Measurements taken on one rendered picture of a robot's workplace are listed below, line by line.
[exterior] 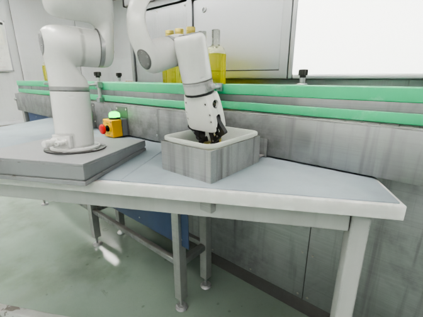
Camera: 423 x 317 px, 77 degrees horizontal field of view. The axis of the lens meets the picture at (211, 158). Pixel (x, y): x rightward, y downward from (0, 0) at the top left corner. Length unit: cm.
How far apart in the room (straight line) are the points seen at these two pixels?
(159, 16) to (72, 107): 82
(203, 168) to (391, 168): 44
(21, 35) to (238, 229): 622
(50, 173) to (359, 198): 68
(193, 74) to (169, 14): 80
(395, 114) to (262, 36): 53
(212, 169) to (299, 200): 20
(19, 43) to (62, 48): 609
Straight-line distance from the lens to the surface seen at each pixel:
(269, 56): 102
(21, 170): 77
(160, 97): 100
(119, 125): 113
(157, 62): 66
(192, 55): 63
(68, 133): 78
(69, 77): 77
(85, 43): 79
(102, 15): 80
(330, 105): 77
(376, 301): 118
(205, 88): 65
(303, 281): 125
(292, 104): 80
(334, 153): 76
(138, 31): 67
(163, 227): 119
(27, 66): 685
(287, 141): 79
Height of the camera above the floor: 99
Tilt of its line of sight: 17 degrees down
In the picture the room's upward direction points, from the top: straight up
